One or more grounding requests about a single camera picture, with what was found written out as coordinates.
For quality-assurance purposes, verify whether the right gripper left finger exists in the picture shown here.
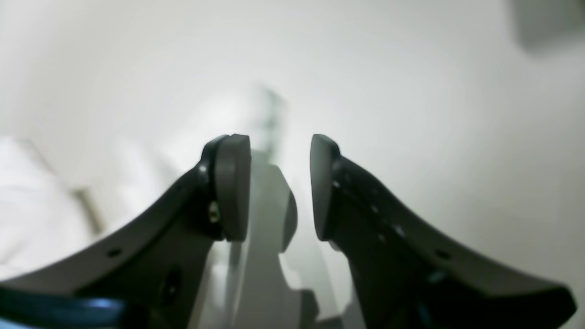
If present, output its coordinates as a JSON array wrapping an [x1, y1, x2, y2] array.
[[0, 134, 251, 329]]

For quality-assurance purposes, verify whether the white printed t-shirt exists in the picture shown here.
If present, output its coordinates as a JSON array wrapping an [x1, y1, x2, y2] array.
[[0, 137, 179, 280]]

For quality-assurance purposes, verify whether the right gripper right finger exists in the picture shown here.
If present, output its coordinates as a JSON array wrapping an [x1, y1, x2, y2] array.
[[310, 134, 577, 329]]

